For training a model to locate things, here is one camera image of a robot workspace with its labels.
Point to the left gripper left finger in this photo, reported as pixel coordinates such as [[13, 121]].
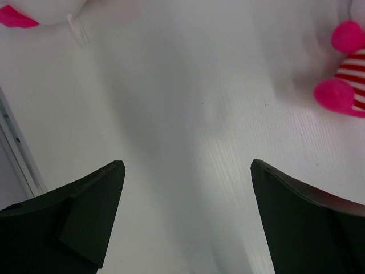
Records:
[[66, 230]]

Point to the white doll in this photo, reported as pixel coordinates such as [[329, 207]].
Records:
[[344, 92], [29, 14]]

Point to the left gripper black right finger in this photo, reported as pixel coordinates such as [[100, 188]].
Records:
[[307, 230]]

